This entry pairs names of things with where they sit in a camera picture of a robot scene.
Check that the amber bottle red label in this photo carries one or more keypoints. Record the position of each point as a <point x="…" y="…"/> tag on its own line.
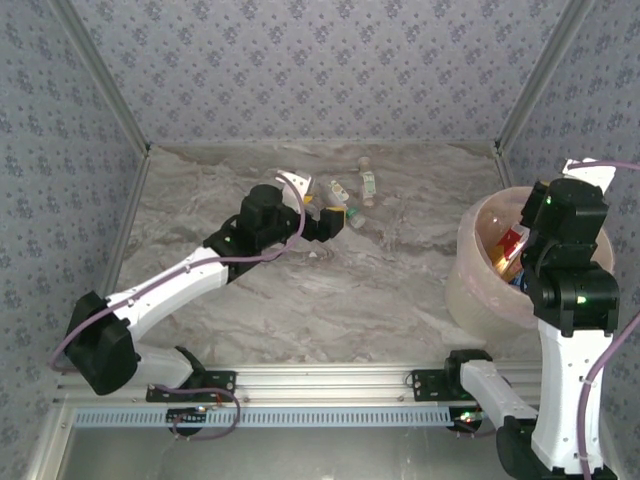
<point x="511" y="240"/>

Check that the pink round bin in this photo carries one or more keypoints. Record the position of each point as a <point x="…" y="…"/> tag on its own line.
<point x="475" y="295"/>

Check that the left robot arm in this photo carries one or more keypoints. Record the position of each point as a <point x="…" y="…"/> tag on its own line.
<point x="165" y="287"/>

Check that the small bottle plant label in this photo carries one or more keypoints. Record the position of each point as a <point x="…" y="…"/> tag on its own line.
<point x="336" y="192"/>

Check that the clear bottle green cap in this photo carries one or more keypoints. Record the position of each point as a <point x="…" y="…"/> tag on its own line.
<point x="356" y="218"/>

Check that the small bottle beige cap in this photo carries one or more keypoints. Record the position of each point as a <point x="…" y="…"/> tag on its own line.
<point x="368" y="185"/>

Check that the small controller board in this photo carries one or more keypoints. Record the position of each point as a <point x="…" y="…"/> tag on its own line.
<point x="185" y="416"/>
<point x="467" y="419"/>

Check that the grey metal sheet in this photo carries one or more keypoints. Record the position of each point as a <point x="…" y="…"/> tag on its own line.
<point x="320" y="455"/>

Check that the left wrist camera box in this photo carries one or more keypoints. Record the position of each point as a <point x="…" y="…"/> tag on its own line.
<point x="295" y="182"/>

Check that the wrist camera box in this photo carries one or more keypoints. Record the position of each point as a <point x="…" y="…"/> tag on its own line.
<point x="295" y="182"/>
<point x="590" y="175"/>

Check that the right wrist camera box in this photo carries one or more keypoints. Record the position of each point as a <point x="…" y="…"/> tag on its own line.
<point x="590" y="175"/>

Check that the aluminium frame post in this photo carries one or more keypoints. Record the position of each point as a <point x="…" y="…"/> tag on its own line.
<point x="540" y="75"/>
<point x="102" y="75"/>

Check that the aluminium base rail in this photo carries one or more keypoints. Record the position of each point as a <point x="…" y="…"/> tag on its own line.
<point x="320" y="382"/>

